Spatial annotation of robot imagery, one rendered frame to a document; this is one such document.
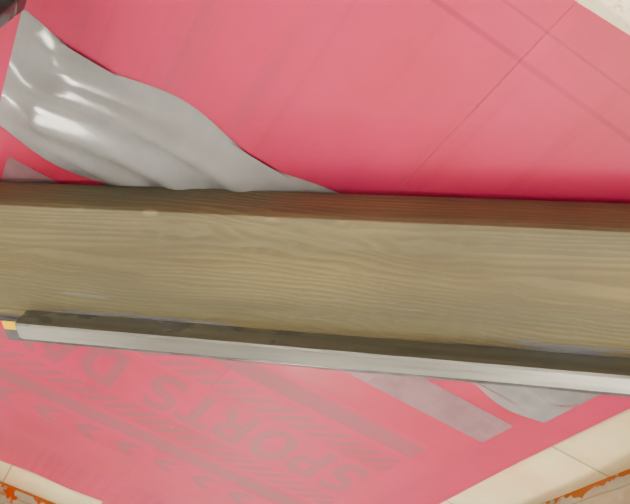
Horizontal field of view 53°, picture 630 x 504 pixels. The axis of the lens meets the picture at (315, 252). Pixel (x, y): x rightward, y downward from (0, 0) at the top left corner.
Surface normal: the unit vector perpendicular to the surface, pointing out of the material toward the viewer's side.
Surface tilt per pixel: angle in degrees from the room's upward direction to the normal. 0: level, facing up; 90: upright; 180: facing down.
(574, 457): 0
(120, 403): 0
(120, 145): 29
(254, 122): 0
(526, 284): 12
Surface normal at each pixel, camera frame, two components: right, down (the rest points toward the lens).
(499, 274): -0.20, 0.51
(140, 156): 0.08, 0.26
